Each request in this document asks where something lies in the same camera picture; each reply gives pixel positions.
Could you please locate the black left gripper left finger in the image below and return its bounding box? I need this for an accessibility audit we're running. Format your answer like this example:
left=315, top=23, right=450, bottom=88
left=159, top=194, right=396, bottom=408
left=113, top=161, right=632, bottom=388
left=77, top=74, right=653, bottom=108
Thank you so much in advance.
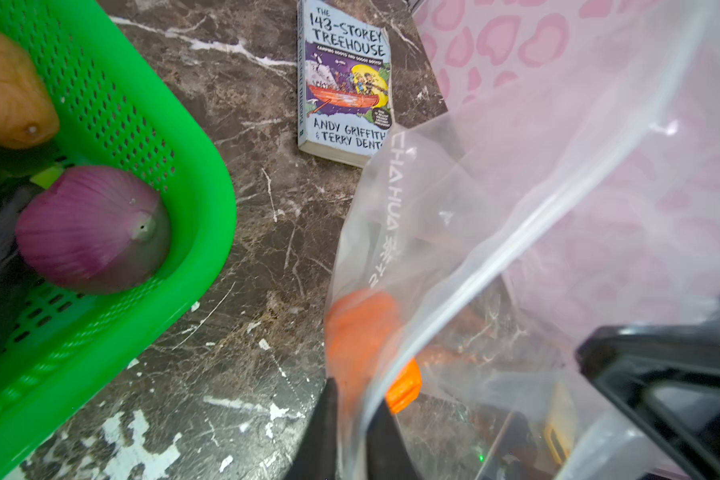
left=283, top=378, right=339, bottom=480

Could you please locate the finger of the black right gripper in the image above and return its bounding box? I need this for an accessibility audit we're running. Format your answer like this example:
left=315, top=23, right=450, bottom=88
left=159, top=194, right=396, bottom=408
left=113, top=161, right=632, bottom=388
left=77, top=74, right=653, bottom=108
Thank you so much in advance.
left=576, top=297, right=720, bottom=479

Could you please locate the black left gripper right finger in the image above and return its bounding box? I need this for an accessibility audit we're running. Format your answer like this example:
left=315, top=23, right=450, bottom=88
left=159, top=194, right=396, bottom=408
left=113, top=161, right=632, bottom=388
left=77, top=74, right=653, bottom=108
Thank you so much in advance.
left=366, top=401, right=420, bottom=480

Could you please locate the orange toy pumpkin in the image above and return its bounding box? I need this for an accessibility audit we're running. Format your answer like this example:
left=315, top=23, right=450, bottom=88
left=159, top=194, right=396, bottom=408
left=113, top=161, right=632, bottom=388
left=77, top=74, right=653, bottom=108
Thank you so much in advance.
left=324, top=288, right=401, bottom=407

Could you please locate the clear zip top bag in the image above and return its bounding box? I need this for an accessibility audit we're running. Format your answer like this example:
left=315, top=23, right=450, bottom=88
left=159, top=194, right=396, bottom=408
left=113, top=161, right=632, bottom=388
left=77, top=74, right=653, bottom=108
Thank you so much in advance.
left=331, top=1, right=720, bottom=479

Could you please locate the purple red onion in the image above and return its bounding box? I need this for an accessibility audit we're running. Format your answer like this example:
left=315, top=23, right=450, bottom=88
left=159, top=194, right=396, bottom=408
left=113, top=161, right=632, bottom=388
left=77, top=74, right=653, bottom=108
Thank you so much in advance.
left=15, top=165, right=172, bottom=295

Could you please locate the green plastic perforated basket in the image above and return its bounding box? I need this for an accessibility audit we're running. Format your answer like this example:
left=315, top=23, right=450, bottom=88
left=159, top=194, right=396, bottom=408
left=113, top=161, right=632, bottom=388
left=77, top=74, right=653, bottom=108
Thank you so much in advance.
left=0, top=1, right=236, bottom=478

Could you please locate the brown sweet potato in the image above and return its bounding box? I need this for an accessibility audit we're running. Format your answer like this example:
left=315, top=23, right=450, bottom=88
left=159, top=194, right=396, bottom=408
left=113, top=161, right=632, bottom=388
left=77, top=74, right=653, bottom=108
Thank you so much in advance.
left=0, top=32, right=60, bottom=150

